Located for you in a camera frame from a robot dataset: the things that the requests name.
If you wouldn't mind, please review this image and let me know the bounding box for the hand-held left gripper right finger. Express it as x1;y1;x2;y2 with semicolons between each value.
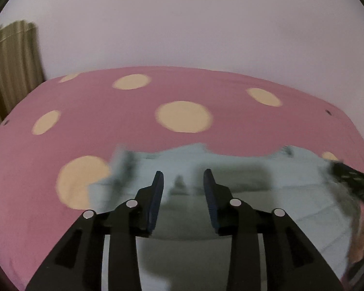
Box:
203;168;344;291

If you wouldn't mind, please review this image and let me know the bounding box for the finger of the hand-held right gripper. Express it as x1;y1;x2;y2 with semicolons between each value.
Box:
329;161;364;208

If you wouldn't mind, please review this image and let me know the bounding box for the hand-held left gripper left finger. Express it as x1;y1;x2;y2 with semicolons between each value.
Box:
26;170;165;291

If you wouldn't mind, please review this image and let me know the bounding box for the light blue quilted jacket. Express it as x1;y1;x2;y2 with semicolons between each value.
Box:
87;142;364;291

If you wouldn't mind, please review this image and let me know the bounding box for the person's right hand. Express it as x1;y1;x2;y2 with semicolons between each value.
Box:
348;208;364;264

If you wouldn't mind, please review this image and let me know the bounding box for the pink polka dot bed sheet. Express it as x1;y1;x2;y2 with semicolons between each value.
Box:
0;66;364;291

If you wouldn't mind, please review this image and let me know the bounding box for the olive green curtain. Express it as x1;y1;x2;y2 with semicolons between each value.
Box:
0;20;47;134

